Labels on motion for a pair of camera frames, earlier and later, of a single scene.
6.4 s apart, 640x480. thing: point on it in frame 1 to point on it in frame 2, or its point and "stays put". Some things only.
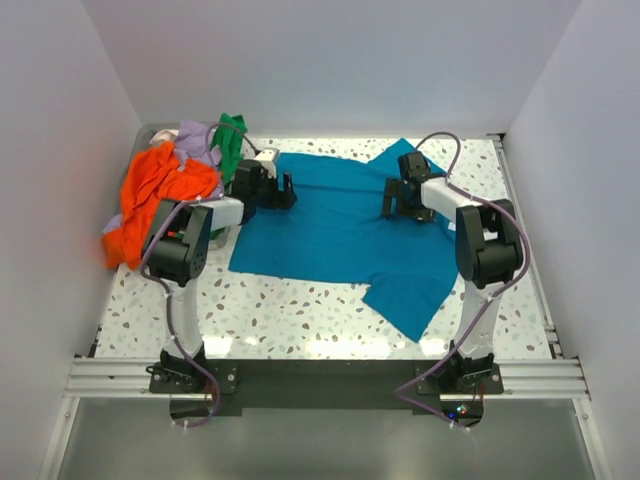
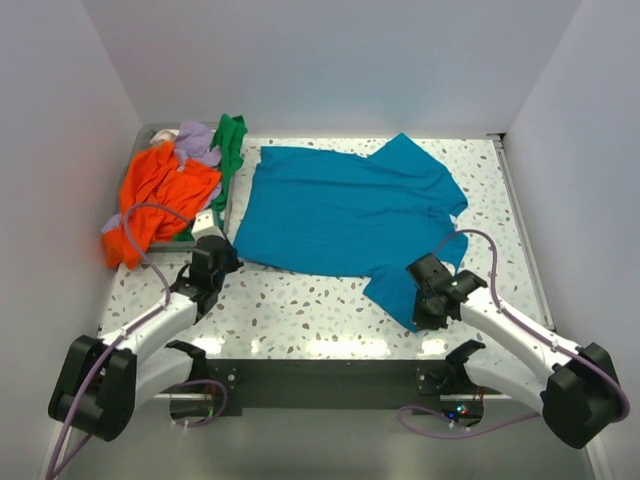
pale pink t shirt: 164,135 stays put
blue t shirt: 336,232 stays put
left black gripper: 280,199 to 233,263
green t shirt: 229,136 stays put
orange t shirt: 151,176 stays put
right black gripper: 394,189 to 425,322
